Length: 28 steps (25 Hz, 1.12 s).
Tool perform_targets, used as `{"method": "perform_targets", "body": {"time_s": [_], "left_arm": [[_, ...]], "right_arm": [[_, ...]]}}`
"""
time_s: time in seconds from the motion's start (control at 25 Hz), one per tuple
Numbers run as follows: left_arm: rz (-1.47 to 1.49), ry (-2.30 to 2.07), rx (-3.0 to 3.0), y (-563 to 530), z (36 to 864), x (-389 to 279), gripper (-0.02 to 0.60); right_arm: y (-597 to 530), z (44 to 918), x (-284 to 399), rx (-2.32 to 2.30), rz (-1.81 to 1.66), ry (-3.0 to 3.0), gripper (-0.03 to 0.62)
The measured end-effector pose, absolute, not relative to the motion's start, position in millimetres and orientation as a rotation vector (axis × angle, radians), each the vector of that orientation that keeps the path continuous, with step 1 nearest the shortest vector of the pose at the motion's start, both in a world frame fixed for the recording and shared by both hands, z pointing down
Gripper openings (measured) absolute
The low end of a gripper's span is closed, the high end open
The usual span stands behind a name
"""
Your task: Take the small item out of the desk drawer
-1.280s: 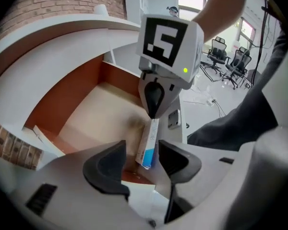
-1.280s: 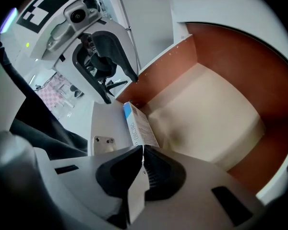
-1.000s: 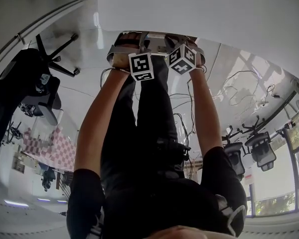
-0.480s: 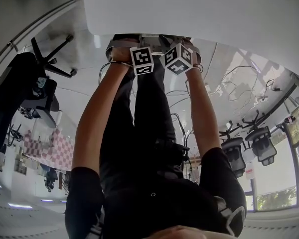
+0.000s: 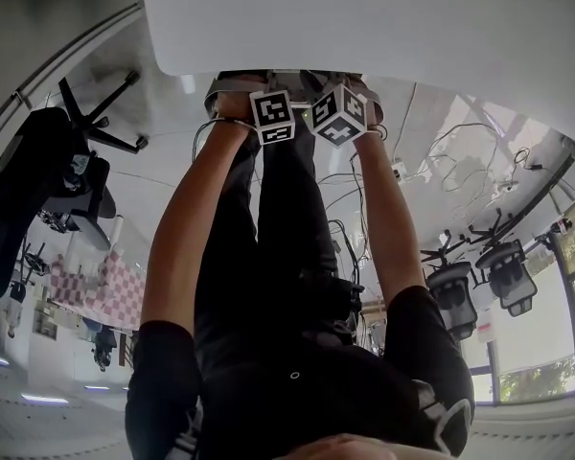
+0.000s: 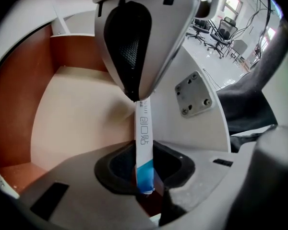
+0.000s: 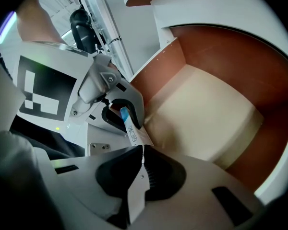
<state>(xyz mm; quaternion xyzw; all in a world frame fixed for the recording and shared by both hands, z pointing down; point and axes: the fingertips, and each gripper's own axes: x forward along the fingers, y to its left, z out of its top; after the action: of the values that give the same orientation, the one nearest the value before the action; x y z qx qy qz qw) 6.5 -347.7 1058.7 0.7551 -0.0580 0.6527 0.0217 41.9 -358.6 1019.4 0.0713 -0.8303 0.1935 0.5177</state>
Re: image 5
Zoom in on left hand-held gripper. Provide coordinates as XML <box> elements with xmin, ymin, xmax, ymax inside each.
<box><xmin>204</xmin><ymin>70</ymin><xmax>297</xmax><ymax>147</ymax></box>

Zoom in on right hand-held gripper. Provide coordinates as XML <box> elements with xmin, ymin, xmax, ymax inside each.
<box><xmin>296</xmin><ymin>70</ymin><xmax>387</xmax><ymax>150</ymax></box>

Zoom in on person's left forearm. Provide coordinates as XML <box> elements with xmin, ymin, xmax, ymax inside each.
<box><xmin>140</xmin><ymin>92</ymin><xmax>261</xmax><ymax>335</ymax></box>

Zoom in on person's right forearm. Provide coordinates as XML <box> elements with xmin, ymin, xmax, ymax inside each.
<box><xmin>351</xmin><ymin>123</ymin><xmax>443</xmax><ymax>316</ymax></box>

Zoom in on white desk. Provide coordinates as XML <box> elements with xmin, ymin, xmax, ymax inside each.
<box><xmin>138</xmin><ymin>0</ymin><xmax>575</xmax><ymax>155</ymax></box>

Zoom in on person's black trousers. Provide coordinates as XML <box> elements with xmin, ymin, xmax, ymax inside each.
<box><xmin>193</xmin><ymin>129</ymin><xmax>365</xmax><ymax>368</ymax></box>

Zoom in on black belt pack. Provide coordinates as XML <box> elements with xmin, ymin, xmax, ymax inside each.
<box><xmin>298</xmin><ymin>267</ymin><xmax>366</xmax><ymax>350</ymax></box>

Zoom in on black mesh office chair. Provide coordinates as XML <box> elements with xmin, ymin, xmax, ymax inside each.
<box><xmin>420</xmin><ymin>230</ymin><xmax>481</xmax><ymax>342</ymax></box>
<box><xmin>468</xmin><ymin>207</ymin><xmax>539</xmax><ymax>318</ymax></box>

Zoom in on pink checkered cloth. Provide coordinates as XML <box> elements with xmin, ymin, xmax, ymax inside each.
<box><xmin>49</xmin><ymin>250</ymin><xmax>148</xmax><ymax>331</ymax></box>

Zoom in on large black office chair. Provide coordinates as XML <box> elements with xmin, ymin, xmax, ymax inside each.
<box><xmin>0</xmin><ymin>68</ymin><xmax>150</xmax><ymax>302</ymax></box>

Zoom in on person's black shirt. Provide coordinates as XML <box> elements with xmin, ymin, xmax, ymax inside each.
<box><xmin>124</xmin><ymin>284</ymin><xmax>476</xmax><ymax>460</ymax></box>

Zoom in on white cable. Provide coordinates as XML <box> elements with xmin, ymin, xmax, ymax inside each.
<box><xmin>392</xmin><ymin>80</ymin><xmax>419</xmax><ymax>163</ymax></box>

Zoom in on black cables bundle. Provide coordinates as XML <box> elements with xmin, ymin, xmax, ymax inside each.
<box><xmin>315</xmin><ymin>149</ymin><xmax>380</xmax><ymax>287</ymax></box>

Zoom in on tangle of black floor cables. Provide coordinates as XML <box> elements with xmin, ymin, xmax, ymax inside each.
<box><xmin>411</xmin><ymin>121</ymin><xmax>545</xmax><ymax>198</ymax></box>

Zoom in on window frame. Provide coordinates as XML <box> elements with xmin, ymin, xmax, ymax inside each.
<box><xmin>473</xmin><ymin>158</ymin><xmax>575</xmax><ymax>406</ymax></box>

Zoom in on grey shoulder strap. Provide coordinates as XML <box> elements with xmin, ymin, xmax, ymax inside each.
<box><xmin>411</xmin><ymin>379</ymin><xmax>474</xmax><ymax>455</ymax></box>

